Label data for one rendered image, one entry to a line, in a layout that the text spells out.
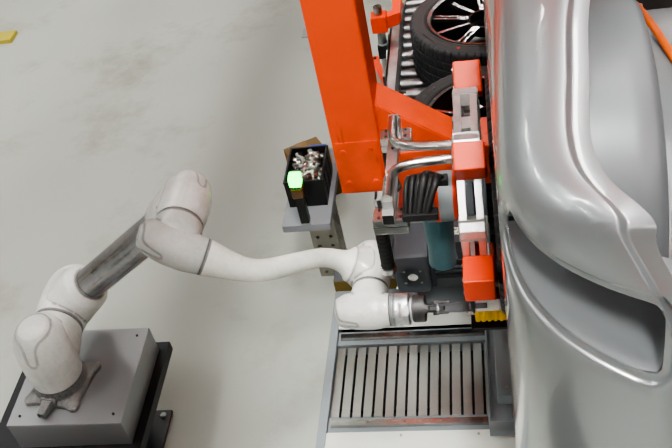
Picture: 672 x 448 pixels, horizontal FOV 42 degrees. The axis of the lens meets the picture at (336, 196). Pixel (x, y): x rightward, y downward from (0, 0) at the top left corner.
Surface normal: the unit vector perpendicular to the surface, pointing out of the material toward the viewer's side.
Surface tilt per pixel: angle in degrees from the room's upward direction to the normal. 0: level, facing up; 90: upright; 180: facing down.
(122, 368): 2
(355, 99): 90
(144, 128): 0
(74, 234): 0
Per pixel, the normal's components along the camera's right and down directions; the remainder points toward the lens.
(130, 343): -0.15, -0.74
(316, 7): -0.09, 0.66
